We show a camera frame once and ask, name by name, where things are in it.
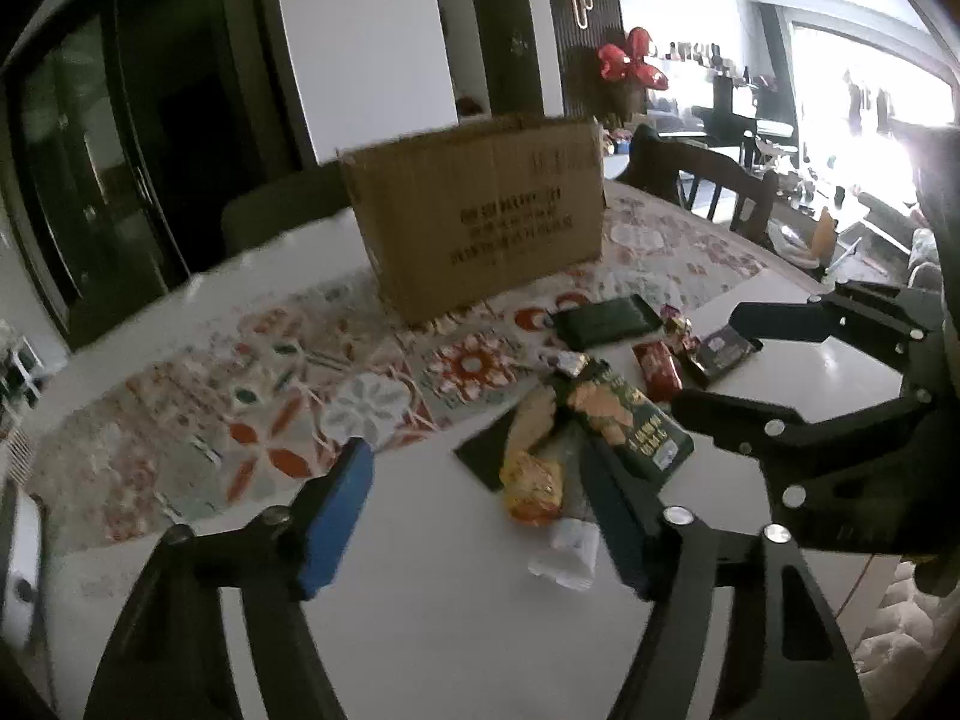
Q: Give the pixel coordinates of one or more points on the white low shelf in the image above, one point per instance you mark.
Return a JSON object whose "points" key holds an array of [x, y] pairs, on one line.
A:
{"points": [[19, 367]]}

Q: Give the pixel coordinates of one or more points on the floral patterned table mat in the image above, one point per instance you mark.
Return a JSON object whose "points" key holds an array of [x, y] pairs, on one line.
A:
{"points": [[247, 390]]}

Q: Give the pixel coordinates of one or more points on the red balloon decoration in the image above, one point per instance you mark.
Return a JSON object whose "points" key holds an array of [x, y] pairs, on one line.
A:
{"points": [[626, 60]]}

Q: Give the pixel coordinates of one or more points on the dark brown snack packet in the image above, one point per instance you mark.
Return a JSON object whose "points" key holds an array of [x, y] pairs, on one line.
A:
{"points": [[720, 354]]}

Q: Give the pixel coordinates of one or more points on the orange snack packet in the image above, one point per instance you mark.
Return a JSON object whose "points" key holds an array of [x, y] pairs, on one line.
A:
{"points": [[531, 489]]}

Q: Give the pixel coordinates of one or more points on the dark upholstered chair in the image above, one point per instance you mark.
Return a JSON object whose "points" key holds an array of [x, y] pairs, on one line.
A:
{"points": [[285, 206]]}

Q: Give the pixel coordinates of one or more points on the dark slatted wall panel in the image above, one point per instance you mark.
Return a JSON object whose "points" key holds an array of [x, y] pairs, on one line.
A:
{"points": [[585, 22]]}

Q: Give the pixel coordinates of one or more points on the brown cardboard box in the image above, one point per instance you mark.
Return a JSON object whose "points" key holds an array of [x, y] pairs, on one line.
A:
{"points": [[480, 217]]}

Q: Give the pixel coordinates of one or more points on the dark cracker packet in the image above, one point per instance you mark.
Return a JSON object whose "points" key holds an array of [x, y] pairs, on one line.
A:
{"points": [[607, 320]]}

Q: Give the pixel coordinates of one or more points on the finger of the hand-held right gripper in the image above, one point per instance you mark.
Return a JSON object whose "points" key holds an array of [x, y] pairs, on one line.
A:
{"points": [[780, 322], [724, 420]]}

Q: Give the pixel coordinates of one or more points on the dark door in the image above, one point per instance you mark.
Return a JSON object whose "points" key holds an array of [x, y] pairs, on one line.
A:
{"points": [[506, 37]]}

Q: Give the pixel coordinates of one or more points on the beige cracker packet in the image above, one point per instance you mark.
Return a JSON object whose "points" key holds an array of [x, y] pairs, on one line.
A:
{"points": [[531, 420]]}

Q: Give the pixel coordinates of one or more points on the clear white snack wrapper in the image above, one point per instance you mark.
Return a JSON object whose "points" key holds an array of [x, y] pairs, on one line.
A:
{"points": [[566, 555]]}

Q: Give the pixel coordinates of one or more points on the red snack packet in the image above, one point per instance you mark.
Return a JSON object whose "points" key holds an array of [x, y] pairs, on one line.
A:
{"points": [[660, 369]]}

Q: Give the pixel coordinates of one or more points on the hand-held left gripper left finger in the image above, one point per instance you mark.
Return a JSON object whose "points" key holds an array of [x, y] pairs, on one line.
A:
{"points": [[336, 521]]}

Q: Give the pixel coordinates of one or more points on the dark glass cabinet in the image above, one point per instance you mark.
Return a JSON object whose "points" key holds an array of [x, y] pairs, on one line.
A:
{"points": [[150, 142]]}

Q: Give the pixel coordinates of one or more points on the green cracker packet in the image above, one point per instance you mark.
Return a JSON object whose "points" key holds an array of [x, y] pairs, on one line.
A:
{"points": [[637, 427]]}

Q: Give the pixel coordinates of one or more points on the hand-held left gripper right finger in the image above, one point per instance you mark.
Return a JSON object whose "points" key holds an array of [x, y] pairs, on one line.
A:
{"points": [[619, 532]]}

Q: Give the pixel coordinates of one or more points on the small gold wrapped candy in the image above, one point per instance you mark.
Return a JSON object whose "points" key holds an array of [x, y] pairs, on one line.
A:
{"points": [[568, 362]]}

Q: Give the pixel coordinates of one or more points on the flat black packet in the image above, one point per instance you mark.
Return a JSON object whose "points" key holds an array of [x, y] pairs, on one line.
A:
{"points": [[484, 454]]}

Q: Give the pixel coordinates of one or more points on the dark wooden chair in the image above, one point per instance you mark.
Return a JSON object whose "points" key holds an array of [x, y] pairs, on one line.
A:
{"points": [[720, 172]]}

